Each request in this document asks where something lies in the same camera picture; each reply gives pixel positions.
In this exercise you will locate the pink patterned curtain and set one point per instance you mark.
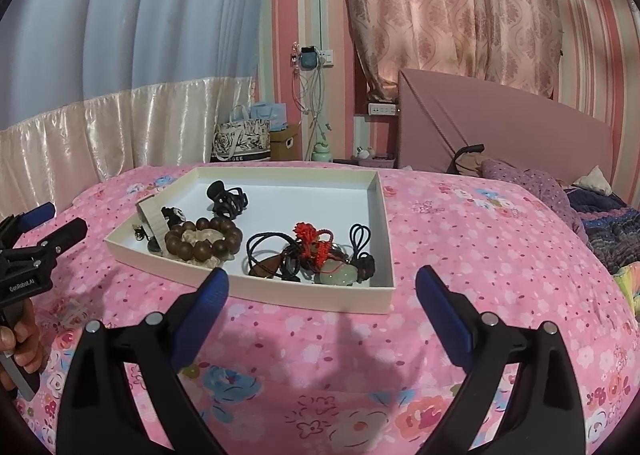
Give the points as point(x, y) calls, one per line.
point(516, 43)

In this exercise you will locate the blue sheer curtain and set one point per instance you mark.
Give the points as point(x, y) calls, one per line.
point(58, 52)

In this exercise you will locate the pink plastic basket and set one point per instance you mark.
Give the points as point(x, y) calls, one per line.
point(380, 162)

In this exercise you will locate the dark knitted blanket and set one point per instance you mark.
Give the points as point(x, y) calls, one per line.
point(612, 227)

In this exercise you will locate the black hair claw clip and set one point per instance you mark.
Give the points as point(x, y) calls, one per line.
point(227, 203)

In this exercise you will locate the brown cardboard box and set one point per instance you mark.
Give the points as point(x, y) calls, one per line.
point(285, 144)

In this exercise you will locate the black cord knot charm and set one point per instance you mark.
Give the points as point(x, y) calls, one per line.
point(359, 239)

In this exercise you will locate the person's left hand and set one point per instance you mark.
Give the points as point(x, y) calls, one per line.
point(24, 340)

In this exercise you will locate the colourful cartoon blanket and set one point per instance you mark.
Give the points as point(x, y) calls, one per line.
point(628, 281)

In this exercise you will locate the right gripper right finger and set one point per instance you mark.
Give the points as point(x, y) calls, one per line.
point(544, 412)

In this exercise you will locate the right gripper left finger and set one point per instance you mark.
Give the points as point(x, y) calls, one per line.
point(98, 414)

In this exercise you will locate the wall socket with charger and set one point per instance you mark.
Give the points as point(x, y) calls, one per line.
point(309, 58)

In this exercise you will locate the white power strip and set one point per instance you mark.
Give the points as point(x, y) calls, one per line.
point(382, 109)

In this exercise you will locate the pink padded headboard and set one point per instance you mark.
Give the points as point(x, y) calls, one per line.
point(439, 114)

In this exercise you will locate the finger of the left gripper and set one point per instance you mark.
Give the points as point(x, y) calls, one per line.
point(35, 217)

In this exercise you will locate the beige scrunchie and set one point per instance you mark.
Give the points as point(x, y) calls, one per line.
point(202, 248)

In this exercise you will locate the light blue gift bag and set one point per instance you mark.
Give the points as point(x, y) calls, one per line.
point(274, 113)

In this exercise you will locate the purple dotted pillow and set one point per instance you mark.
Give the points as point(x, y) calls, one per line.
point(541, 185)

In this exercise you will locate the white shallow cardboard tray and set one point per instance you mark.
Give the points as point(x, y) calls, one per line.
point(278, 197)

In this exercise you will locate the black white patterned tote bag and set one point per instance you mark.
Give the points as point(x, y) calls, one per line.
point(241, 138)

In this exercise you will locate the cream satin drape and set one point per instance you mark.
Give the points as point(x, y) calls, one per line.
point(56, 155)

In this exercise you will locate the white tissue cloth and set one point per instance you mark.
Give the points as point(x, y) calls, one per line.
point(595, 182)

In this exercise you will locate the pink floral bedsheet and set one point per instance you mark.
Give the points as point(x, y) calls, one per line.
point(293, 381)

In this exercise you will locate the green water bottle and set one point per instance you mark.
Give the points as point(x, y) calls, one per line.
point(321, 152)

